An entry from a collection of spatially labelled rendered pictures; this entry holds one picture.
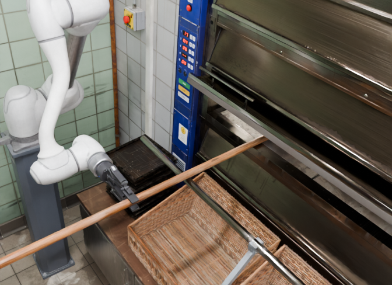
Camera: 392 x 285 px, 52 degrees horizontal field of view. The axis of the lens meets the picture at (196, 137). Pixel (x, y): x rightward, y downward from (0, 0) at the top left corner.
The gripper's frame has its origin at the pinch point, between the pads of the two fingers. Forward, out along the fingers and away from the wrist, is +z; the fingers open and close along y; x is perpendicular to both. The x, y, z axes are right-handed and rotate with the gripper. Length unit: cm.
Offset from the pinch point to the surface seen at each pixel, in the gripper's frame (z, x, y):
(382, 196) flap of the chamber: 61, -56, -21
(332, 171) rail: 46, -48, -25
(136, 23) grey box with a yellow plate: -86, -55, -26
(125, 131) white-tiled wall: -110, -61, 62
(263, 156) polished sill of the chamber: 8, -62, 2
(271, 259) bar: 47, -25, 2
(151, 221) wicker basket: -24, -26, 51
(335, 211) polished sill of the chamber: 46, -62, 3
